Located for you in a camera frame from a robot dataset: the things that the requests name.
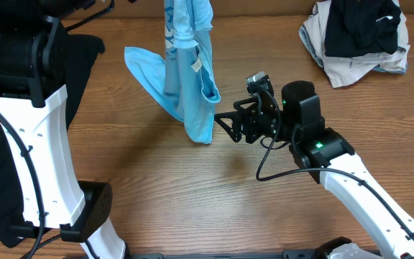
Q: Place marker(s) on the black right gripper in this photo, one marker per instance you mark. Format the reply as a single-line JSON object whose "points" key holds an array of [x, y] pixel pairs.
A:
{"points": [[251, 122]]}

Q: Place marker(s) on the light blue printed t-shirt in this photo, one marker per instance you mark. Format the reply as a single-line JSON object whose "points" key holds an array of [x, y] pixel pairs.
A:
{"points": [[182, 82]]}

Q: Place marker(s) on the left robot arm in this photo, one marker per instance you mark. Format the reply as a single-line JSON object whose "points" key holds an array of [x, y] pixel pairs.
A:
{"points": [[44, 69]]}

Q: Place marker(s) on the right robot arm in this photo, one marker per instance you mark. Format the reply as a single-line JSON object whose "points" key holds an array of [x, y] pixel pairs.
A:
{"points": [[325, 155]]}

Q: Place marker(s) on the grey-blue garment under pile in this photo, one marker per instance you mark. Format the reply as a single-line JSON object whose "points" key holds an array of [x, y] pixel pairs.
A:
{"points": [[382, 62]]}

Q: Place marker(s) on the beige garment in pile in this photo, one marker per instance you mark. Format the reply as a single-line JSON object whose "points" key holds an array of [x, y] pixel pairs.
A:
{"points": [[317, 21]]}

